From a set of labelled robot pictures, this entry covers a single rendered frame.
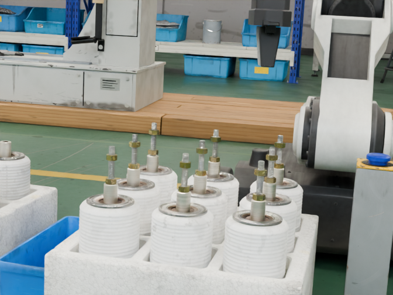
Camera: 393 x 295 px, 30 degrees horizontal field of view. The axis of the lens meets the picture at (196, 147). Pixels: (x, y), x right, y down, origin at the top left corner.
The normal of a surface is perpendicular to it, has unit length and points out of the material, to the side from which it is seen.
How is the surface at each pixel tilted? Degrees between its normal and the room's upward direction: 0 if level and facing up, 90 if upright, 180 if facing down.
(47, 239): 88
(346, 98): 44
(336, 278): 0
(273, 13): 89
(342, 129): 70
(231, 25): 90
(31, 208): 90
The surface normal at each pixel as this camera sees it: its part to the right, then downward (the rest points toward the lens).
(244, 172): -0.10, -0.56
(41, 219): 0.96, 0.10
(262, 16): -0.69, 0.09
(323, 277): 0.05, -0.98
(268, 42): 0.02, 0.18
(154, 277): -0.22, 0.18
